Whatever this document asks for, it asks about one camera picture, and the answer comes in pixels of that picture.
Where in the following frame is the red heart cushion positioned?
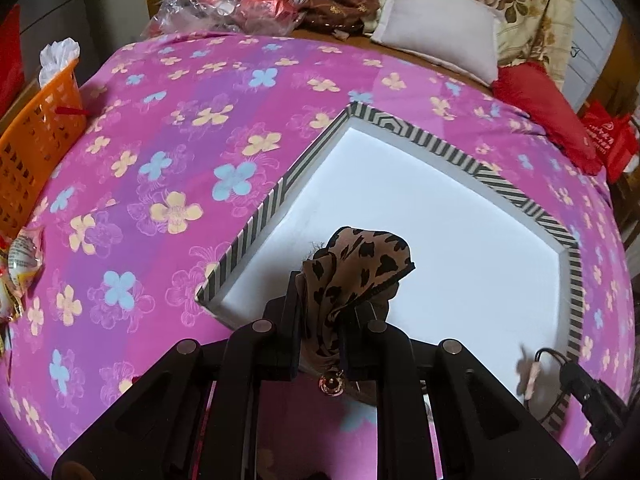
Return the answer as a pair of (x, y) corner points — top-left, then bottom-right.
(492, 62), (609, 176)

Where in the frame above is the leopard print hair scrunchie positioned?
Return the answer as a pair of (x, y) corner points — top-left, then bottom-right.
(295, 226), (417, 407)

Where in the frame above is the pink floral bed sheet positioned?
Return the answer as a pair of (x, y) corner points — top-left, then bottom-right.
(0, 32), (634, 480)

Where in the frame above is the red shopping bag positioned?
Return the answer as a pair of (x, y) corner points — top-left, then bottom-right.
(580, 100), (640, 177)

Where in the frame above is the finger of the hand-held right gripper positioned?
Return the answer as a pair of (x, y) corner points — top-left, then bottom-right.
(559, 360), (627, 438)

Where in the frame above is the snack packet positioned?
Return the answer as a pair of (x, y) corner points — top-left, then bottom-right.
(0, 225), (47, 322)

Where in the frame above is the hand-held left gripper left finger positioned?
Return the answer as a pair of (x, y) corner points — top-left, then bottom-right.
(52, 269), (307, 480)

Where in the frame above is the orange plastic basket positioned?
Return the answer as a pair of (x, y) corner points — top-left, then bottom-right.
(0, 57), (86, 232)

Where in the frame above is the white pillow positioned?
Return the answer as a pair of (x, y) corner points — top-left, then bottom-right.
(371, 0), (506, 86)

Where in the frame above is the black hair tie pink charm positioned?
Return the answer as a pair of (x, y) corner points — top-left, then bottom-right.
(517, 344), (571, 403)

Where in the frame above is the clear plastic bag pile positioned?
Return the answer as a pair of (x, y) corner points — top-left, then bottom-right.
(145, 0), (306, 39)

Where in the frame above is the white plastic bag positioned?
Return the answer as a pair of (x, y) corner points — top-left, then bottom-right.
(39, 37), (81, 86)

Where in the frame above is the striped cardboard box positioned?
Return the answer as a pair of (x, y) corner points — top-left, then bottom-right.
(195, 101), (584, 432)

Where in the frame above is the cream floral quilt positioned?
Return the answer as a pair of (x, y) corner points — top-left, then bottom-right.
(447, 0), (577, 82)

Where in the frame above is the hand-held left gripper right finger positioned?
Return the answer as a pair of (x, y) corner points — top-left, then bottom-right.
(344, 304), (582, 480)

